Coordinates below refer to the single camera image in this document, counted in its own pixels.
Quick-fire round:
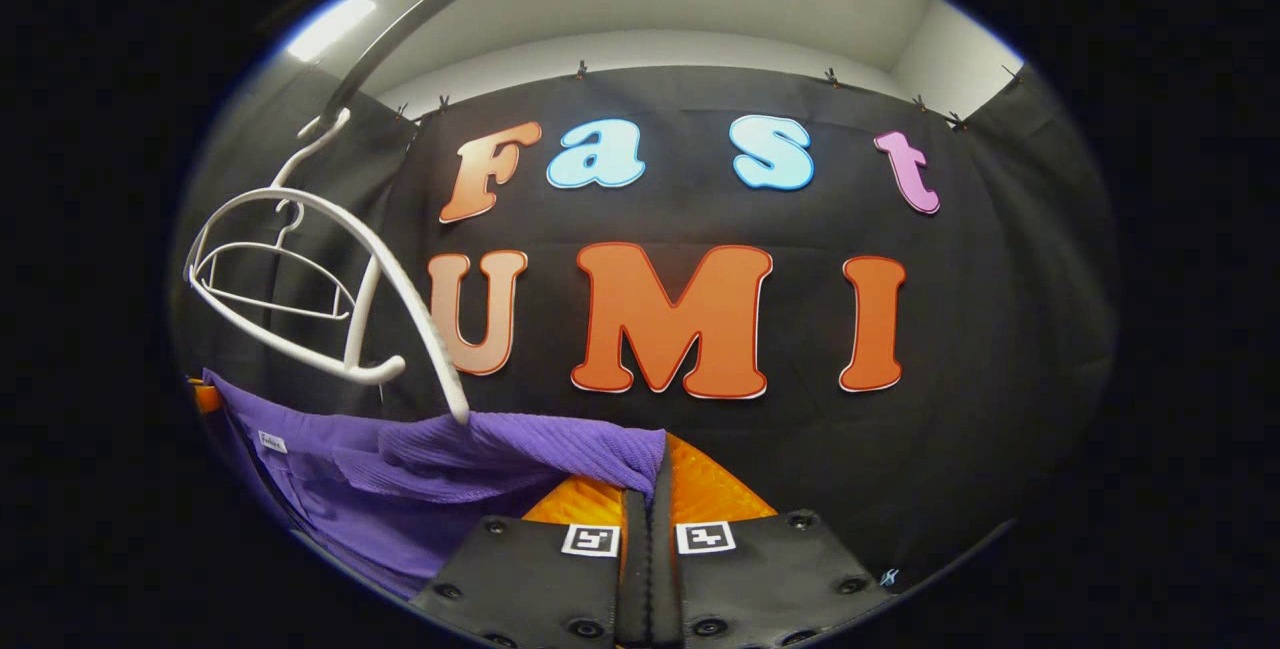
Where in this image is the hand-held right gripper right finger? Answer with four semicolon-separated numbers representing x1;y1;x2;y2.
648;432;898;649

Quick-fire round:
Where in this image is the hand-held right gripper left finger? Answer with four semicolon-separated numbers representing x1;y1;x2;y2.
410;474;651;649

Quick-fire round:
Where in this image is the purple ribbed shirt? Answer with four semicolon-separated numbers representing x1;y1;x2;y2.
200;367;668;602

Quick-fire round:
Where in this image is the white plastic clothes hanger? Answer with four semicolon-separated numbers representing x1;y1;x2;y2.
184;107;473;427
195;199;358;322

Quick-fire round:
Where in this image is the black clothes rack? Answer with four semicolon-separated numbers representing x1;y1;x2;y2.
318;0;601;135

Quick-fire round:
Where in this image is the rectangular ceiling light panel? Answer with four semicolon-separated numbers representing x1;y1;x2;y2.
285;0;378;63

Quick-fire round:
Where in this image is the black backdrop cloth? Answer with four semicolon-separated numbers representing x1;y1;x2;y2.
170;59;1121;590

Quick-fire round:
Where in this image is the row of cloth clips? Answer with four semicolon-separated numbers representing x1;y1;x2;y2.
395;59;1026;130

